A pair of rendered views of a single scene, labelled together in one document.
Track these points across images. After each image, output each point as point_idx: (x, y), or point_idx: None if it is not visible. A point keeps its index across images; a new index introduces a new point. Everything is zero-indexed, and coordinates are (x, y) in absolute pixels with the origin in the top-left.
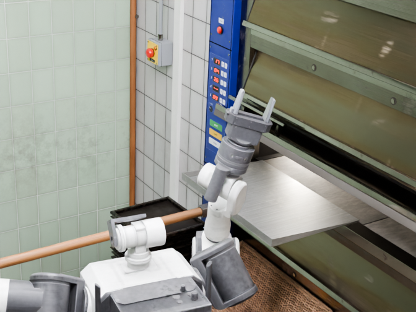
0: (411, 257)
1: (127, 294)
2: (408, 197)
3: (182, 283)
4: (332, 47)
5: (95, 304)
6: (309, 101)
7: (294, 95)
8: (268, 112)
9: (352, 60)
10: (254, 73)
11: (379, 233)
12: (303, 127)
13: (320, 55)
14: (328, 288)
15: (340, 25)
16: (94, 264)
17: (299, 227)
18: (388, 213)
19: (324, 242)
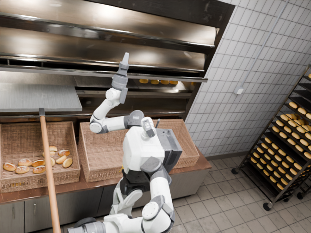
0: (103, 88)
1: (165, 146)
2: (108, 69)
3: (159, 131)
4: (64, 19)
5: (163, 158)
6: (46, 45)
7: (34, 45)
8: None
9: (79, 23)
10: None
11: (85, 86)
12: (52, 58)
13: (61, 24)
14: (74, 114)
15: (64, 7)
16: (142, 150)
17: (71, 99)
18: None
19: None
